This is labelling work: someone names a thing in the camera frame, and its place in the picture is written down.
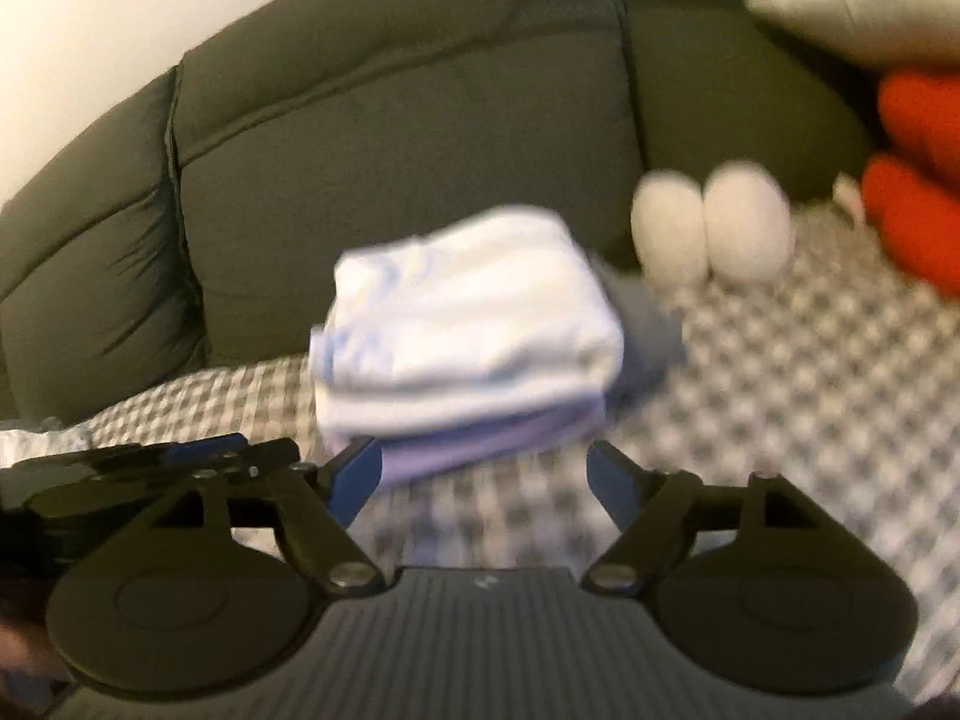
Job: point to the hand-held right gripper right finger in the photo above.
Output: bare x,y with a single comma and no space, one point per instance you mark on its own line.
609,484

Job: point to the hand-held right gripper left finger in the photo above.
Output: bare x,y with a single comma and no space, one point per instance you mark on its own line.
358,480

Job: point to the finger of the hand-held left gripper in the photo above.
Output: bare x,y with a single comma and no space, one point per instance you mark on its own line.
199,454

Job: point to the cream white printed T-shirt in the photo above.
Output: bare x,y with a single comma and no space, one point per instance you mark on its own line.
465,300

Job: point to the white crumpled cloth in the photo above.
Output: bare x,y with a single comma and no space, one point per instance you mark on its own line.
37,444

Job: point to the lavender folded garment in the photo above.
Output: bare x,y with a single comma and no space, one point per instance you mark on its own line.
487,442

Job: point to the grey folded garment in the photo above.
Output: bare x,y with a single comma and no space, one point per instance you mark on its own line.
645,345

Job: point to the grey white checkered blanket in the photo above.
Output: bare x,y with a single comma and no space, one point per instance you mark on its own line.
750,390

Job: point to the white plush toy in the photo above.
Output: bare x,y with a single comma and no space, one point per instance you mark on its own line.
742,225

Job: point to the dark grey sofa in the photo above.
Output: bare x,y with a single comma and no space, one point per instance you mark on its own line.
390,112

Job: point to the pale grey pillow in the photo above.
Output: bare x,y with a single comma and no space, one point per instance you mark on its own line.
862,7

